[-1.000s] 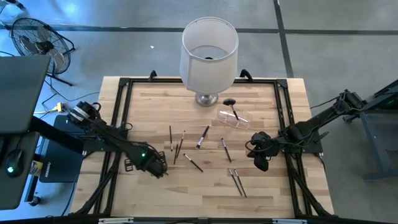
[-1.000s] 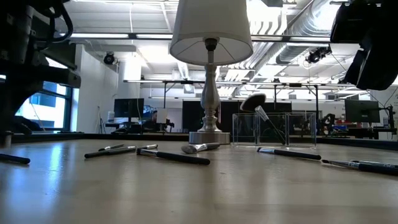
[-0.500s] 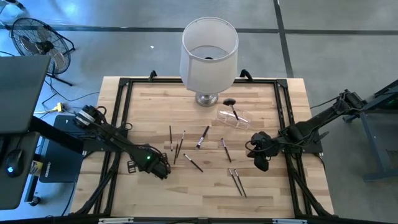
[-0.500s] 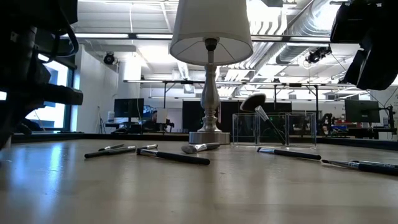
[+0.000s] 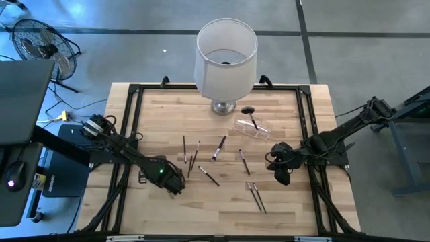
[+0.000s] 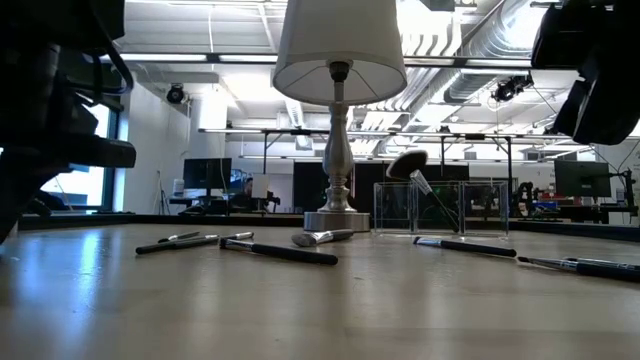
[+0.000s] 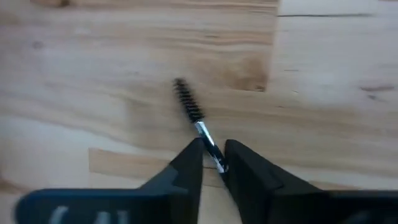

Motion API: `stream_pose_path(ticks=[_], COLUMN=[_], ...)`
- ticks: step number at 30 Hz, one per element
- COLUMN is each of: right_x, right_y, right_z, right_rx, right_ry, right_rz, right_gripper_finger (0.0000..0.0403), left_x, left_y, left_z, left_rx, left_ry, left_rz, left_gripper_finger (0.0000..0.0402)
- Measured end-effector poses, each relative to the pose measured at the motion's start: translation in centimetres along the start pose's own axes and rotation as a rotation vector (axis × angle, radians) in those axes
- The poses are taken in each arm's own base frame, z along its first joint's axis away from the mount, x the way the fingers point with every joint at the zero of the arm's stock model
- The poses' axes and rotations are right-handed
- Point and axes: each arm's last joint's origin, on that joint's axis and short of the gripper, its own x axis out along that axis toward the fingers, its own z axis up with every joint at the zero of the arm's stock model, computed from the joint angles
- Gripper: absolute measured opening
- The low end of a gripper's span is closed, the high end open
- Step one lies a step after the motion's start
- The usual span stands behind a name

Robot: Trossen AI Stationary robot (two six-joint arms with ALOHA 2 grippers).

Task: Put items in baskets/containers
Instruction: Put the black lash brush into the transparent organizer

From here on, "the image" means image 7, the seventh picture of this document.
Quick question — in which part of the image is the black spoolie brush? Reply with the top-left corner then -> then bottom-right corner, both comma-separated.
172,77 -> 229,183

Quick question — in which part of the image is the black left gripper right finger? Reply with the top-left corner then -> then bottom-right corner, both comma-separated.
224,139 -> 398,224

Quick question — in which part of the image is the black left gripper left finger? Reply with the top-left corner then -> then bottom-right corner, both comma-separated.
14,138 -> 205,224

